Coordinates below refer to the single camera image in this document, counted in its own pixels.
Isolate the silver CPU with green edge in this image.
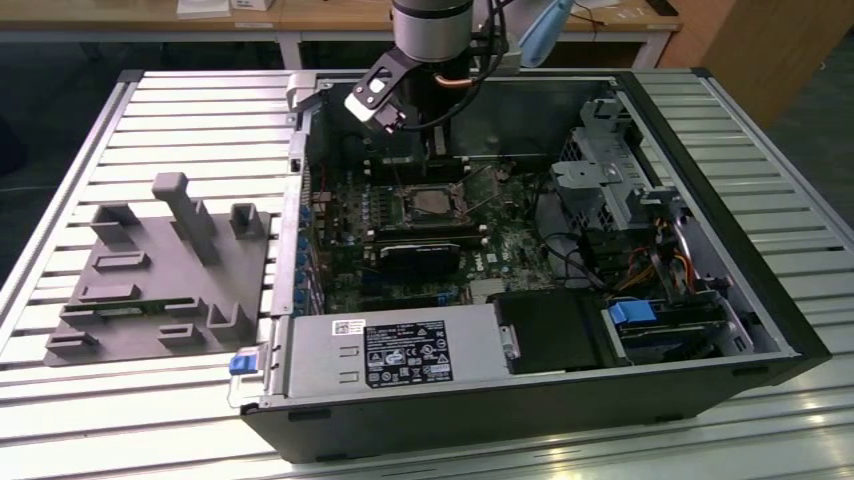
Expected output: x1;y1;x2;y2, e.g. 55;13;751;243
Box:
409;192;453;215

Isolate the CPU socket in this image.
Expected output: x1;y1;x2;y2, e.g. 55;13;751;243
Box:
390;184;473;226

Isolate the grey case latch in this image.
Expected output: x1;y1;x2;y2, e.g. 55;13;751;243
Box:
284;71;334;115

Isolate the pale blue teach pendant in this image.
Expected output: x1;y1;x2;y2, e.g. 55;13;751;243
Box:
517;0;576;70

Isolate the grey metal drive cage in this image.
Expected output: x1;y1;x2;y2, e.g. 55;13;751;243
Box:
547;97;692;234

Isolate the green motherboard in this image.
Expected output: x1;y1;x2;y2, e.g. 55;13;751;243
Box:
305;167;565;319

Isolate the black graphics card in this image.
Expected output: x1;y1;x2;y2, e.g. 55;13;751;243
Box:
374;241;466;275

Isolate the silver chipset heatsink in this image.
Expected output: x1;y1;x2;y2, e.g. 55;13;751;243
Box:
468;278;509;303

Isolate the black drive bay box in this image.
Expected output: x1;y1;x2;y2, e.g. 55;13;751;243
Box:
488;291;627;377

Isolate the blue disk carrier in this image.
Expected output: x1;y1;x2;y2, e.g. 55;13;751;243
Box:
601;298;671;331

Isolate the wooden cabinet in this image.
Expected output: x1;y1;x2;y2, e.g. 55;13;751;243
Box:
656;0;854;130

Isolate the silver power supply unit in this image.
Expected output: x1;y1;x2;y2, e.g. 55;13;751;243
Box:
260;301;520;402

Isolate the wooden desk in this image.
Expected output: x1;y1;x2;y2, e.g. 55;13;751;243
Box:
0;0;683;71

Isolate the grey parts rack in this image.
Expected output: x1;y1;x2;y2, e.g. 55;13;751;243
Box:
38;171;276;370

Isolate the blue plastic latch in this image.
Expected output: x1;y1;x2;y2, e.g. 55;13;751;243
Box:
226;346;260;377

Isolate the black PC case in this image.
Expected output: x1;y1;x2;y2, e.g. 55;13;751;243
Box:
225;67;835;464

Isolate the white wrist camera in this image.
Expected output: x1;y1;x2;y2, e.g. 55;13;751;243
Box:
342;74;409;135

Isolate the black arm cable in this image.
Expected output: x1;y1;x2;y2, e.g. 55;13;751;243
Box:
465;0;519;81

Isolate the coloured power wire bundle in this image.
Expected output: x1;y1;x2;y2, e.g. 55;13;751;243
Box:
619;239;712;301

